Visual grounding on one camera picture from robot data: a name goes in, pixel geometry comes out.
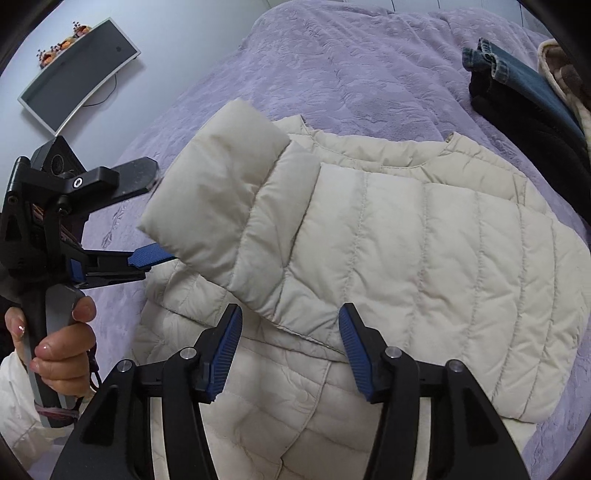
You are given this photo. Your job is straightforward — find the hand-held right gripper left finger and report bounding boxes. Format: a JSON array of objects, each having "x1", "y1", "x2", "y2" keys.
[{"x1": 50, "y1": 304, "x2": 244, "y2": 480}]

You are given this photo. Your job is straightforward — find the black folded garment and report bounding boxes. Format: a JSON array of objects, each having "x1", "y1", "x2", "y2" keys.
[{"x1": 468, "y1": 79, "x2": 591, "y2": 188}]

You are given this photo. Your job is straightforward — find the artificial flower decoration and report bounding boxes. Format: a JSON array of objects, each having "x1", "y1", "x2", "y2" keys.
[{"x1": 36, "y1": 21, "x2": 95, "y2": 70}]

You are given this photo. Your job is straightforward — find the person's left forearm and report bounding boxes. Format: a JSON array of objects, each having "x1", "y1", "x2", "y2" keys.
[{"x1": 0, "y1": 354, "x2": 52, "y2": 459}]

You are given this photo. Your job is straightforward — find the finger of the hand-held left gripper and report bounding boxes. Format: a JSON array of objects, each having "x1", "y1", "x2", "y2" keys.
[
  {"x1": 59, "y1": 157, "x2": 160, "y2": 219},
  {"x1": 69, "y1": 244, "x2": 177, "y2": 289}
]

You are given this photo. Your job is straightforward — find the black screen cable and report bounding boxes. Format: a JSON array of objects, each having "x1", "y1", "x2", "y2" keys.
[{"x1": 83, "y1": 74, "x2": 117, "y2": 107}]

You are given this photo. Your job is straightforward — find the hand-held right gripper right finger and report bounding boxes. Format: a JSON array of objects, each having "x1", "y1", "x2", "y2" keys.
[{"x1": 338, "y1": 305, "x2": 532, "y2": 480}]

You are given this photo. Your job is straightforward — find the purple embossed blanket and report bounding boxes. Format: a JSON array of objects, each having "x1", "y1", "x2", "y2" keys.
[{"x1": 81, "y1": 0, "x2": 591, "y2": 480}]

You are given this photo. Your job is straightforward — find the blue denim jeans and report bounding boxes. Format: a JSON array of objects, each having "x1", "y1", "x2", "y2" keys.
[{"x1": 463, "y1": 37, "x2": 587, "y2": 155}]

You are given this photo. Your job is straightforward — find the cream puffer jacket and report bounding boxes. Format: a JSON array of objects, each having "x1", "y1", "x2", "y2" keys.
[{"x1": 134, "y1": 98, "x2": 591, "y2": 480}]

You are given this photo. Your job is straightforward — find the wall-mounted flat screen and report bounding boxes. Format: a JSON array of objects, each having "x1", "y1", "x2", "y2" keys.
[{"x1": 17, "y1": 17, "x2": 141, "y2": 136}]

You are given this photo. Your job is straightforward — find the person's left hand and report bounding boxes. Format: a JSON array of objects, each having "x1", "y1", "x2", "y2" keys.
[{"x1": 4, "y1": 295, "x2": 98, "y2": 398}]

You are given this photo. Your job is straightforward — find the beige fleece cloth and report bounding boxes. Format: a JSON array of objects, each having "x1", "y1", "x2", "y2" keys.
[{"x1": 538, "y1": 39, "x2": 591, "y2": 155}]

